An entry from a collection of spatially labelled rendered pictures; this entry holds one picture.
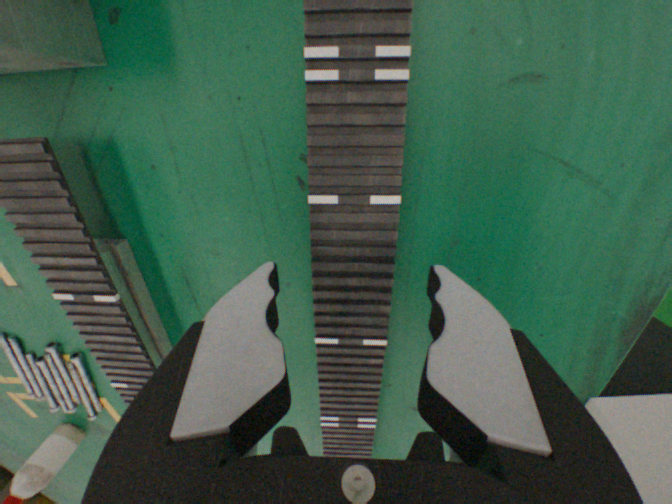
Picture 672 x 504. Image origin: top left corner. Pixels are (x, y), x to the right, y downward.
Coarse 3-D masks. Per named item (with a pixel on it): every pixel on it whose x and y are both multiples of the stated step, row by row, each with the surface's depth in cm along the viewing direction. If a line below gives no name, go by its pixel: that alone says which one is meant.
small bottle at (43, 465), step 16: (64, 432) 32; (80, 432) 34; (48, 448) 31; (64, 448) 31; (32, 464) 29; (48, 464) 30; (16, 480) 28; (32, 480) 28; (48, 480) 29; (16, 496) 27
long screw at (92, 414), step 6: (72, 366) 26; (72, 372) 27; (78, 372) 27; (78, 378) 27; (78, 384) 28; (78, 390) 28; (84, 390) 29; (84, 396) 29; (84, 402) 29; (90, 402) 30; (90, 408) 30; (90, 414) 30; (96, 414) 31
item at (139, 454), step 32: (192, 352) 8; (160, 384) 7; (128, 416) 6; (160, 416) 6; (128, 448) 5; (160, 448) 5; (192, 448) 5; (224, 448) 5; (96, 480) 5; (128, 480) 5; (160, 480) 5; (192, 480) 5
